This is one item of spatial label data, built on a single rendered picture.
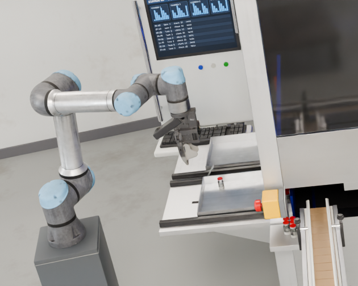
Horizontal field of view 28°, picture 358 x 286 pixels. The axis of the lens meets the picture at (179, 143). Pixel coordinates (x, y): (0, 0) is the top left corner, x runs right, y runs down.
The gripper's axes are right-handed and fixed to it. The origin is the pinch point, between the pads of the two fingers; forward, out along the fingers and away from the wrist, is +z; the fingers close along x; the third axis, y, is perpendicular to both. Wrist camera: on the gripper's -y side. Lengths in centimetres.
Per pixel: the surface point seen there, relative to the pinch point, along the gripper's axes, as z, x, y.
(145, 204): 110, 155, -65
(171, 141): 27, 72, -20
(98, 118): 93, 263, -117
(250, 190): 21.3, 11.3, 20.1
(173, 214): 21.5, 0.1, -8.7
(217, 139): 19, 54, 4
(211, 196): 21.3, 10.0, 5.1
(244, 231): 30.4, -2.5, 16.9
